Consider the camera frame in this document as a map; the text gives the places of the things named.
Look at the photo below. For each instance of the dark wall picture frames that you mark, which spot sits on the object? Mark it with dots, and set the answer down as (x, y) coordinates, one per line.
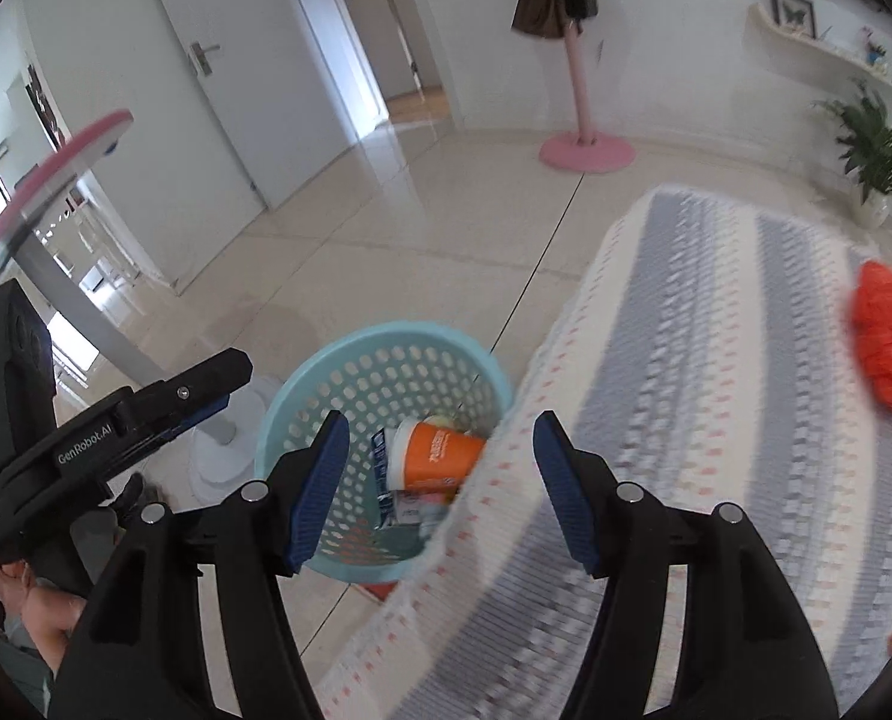
(44, 109)

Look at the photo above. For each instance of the white door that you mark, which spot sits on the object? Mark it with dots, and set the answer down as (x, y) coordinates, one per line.
(266, 52)

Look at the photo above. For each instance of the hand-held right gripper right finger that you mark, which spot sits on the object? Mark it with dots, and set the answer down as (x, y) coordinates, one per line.
(566, 495)

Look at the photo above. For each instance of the short curved white wall shelf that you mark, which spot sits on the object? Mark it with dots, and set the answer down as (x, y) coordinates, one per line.
(783, 45)

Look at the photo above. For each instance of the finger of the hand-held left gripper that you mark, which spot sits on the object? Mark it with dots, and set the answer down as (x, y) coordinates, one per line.
(198, 382)

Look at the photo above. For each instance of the person's left hand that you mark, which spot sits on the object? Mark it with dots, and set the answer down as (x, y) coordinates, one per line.
(48, 615)

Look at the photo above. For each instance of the pink coat rack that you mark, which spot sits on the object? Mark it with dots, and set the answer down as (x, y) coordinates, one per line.
(581, 90)

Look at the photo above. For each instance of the brown handbag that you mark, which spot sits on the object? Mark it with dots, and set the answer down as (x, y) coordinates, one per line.
(536, 11)

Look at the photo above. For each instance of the small colourful figurine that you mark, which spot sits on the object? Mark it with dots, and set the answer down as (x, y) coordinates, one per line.
(873, 51)

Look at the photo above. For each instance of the orange paper cup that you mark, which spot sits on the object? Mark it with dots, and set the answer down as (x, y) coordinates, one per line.
(438, 457)

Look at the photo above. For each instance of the grey striped tablecloth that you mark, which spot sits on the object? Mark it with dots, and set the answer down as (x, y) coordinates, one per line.
(678, 390)

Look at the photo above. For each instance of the framed butterfly picture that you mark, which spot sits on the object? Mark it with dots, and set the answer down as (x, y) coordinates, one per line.
(793, 13)

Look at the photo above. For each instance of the pink round table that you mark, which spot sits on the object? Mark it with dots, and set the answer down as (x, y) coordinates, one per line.
(48, 172)

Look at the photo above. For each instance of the green potted plant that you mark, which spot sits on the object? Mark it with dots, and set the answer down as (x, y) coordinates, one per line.
(877, 150)

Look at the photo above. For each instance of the orange flat box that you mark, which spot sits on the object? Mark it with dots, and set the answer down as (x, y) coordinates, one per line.
(377, 591)

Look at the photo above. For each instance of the black shoe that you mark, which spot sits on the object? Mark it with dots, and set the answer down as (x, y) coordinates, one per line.
(127, 495)

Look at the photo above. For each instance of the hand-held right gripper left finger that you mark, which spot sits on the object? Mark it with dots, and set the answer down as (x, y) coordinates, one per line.
(318, 495)

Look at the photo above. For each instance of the teal plastic waste basket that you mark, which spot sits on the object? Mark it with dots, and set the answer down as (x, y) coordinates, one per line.
(386, 367)

